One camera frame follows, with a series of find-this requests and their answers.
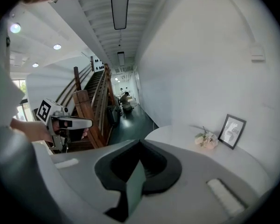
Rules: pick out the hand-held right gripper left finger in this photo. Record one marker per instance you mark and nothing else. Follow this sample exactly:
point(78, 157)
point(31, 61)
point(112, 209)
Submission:
point(79, 183)

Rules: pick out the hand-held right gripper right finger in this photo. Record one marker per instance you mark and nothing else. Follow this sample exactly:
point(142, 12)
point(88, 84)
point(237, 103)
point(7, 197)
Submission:
point(189, 195)

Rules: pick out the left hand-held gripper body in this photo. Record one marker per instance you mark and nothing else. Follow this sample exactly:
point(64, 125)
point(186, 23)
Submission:
point(44, 111)

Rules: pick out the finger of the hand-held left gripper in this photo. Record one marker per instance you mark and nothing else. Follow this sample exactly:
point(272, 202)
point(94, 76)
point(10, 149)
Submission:
point(82, 122)

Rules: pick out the person's left forearm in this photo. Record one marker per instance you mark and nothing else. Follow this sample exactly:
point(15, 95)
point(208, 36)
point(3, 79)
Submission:
point(18, 126)

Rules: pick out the person's left hand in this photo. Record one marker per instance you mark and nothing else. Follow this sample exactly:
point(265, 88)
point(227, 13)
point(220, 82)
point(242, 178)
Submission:
point(37, 132)

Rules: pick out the wooden staircase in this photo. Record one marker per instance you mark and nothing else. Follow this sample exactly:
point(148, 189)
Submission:
point(84, 106)

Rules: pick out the window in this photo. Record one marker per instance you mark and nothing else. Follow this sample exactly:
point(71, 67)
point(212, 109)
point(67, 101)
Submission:
point(22, 86)

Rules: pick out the person's white shirt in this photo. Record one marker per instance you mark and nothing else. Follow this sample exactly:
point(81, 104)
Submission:
point(2, 97)

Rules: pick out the round ceiling downlight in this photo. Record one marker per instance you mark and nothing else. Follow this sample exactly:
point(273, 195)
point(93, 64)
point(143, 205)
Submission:
point(57, 46)
point(35, 65)
point(15, 28)

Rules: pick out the ceiling air vent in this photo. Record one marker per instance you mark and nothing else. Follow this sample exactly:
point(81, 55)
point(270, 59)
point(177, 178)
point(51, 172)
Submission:
point(18, 59)

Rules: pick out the pink artificial flowers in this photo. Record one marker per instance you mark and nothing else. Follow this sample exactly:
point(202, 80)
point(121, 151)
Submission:
point(207, 140)

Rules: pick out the white panel with black dots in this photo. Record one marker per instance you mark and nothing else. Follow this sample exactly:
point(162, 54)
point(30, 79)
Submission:
point(98, 64)

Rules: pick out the long black-framed ceiling light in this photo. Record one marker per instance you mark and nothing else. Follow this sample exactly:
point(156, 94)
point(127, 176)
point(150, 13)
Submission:
point(120, 6)
point(121, 59)

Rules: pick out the black framed picture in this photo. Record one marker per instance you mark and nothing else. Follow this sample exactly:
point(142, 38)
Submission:
point(232, 132)

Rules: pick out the white wall junction box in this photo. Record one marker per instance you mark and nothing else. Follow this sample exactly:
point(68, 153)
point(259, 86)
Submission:
point(257, 53)

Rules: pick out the white wall conduit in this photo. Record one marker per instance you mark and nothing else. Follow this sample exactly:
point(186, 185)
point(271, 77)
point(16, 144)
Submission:
point(246, 23)

